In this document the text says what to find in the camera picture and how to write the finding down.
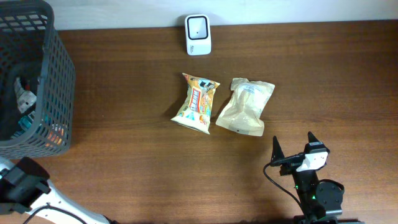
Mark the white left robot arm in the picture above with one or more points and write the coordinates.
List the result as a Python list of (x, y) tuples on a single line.
[(165, 182)]

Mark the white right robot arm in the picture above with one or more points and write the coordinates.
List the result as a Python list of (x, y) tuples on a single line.
[(320, 200)]

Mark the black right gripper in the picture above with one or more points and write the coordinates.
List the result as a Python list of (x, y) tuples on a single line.
[(277, 152)]

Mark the dark grey plastic basket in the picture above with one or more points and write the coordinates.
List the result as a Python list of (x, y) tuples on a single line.
[(37, 82)]

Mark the white barcode scanner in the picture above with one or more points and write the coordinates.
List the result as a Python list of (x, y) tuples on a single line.
[(198, 34)]

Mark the yellow snack bag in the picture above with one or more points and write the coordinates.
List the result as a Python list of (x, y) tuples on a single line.
[(195, 113)]

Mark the beige paper pouch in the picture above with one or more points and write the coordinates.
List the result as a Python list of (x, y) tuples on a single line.
[(243, 111)]

